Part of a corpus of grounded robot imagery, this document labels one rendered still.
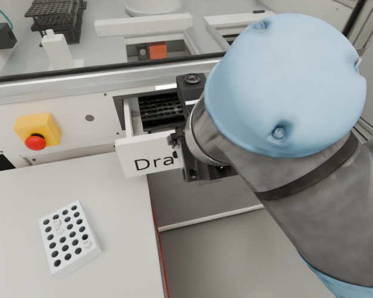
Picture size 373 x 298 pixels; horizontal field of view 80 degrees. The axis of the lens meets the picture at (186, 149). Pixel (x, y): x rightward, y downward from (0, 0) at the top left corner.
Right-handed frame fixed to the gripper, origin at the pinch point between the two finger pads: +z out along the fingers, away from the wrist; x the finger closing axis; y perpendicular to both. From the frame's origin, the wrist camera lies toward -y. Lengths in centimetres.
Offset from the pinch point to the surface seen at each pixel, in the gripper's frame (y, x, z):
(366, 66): -47, 164, 98
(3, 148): -9.0, -44.5, 18.1
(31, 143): -6.9, -33.2, 8.6
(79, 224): 12.2, -24.8, 5.6
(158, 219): 26, -10, 70
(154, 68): -18.8, -3.8, 4.2
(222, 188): 16, 21, 56
